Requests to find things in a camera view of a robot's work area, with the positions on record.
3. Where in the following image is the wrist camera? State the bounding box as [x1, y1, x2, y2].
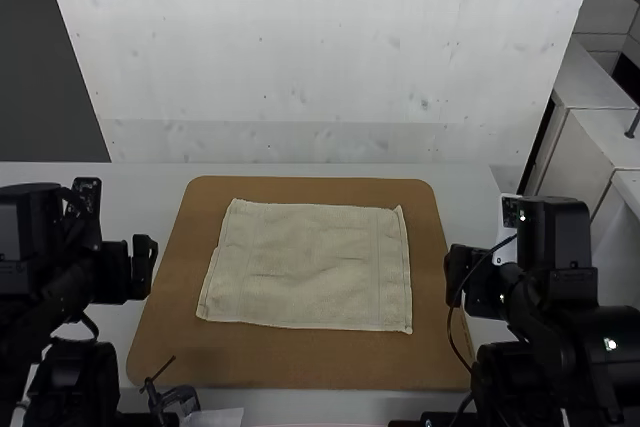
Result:
[71, 177, 104, 218]
[500, 192, 522, 231]

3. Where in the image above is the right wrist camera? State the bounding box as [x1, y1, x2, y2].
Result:
[500, 192, 522, 231]

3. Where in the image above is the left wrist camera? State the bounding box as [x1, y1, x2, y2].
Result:
[71, 177, 104, 218]

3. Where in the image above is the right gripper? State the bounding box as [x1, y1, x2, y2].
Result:
[443, 242, 507, 320]

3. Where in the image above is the white cabinet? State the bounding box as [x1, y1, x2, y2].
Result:
[517, 34, 640, 228]

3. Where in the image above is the pale towel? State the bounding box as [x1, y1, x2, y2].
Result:
[194, 197, 416, 337]

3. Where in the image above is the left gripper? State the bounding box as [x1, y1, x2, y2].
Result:
[96, 233, 160, 306]

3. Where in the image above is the black cable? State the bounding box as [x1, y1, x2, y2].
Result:
[446, 232, 519, 378]

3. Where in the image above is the cork mat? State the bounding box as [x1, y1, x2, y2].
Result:
[125, 175, 475, 392]

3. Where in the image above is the black clamp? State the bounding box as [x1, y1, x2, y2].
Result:
[142, 355, 202, 427]

